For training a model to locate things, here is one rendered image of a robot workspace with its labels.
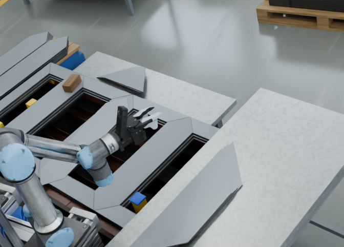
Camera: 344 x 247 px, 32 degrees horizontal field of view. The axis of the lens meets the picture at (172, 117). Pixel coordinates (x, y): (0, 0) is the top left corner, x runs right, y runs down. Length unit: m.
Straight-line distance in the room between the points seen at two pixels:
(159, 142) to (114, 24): 2.98
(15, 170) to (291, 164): 1.15
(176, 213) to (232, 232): 0.25
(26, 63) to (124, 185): 1.49
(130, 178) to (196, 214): 0.64
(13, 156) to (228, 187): 0.91
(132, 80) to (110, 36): 2.11
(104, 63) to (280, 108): 1.56
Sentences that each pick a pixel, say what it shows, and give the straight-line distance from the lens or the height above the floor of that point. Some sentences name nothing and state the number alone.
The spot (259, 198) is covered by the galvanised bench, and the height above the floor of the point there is 1.05.
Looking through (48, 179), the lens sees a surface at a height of 0.85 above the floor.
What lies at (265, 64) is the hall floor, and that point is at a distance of 4.89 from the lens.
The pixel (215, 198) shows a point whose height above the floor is 1.07.
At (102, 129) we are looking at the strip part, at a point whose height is 0.85.
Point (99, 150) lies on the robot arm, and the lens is 2.25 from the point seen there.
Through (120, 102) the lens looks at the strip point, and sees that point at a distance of 3.45.
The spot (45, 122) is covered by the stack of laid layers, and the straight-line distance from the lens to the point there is 3.57.
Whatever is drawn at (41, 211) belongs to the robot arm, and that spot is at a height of 1.37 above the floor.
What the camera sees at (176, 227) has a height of 1.07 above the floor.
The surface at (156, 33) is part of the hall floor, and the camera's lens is 5.61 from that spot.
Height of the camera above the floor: 2.90
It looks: 39 degrees down
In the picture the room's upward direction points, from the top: 17 degrees counter-clockwise
